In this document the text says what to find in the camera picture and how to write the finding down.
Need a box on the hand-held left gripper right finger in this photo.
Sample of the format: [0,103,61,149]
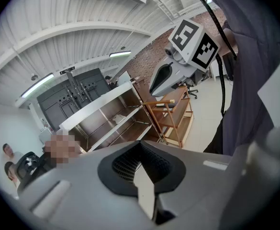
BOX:
[139,140,250,230]

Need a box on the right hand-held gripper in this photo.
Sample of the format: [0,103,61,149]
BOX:
[149,19,221,97]

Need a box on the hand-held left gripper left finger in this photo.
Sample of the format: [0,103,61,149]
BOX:
[17,140,155,230]

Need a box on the low wooden shoe rack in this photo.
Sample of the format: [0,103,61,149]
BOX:
[143,85,195,149]

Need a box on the white and wood shelf unit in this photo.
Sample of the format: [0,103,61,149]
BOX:
[58,80,160,153]

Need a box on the person's right forearm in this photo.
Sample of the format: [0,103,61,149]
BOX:
[216,29,238,57]

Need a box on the black office chair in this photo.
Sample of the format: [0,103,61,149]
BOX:
[185,78,200,100]
[16,151,57,194]

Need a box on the long ceiling light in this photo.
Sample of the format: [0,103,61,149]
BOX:
[109,50,132,58]
[21,72,55,99]

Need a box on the person's dark clothing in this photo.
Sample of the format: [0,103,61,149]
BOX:
[202,0,280,156]

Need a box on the large black display stand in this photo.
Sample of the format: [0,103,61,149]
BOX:
[36,67,112,132]

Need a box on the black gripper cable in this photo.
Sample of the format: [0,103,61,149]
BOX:
[181,0,237,116]

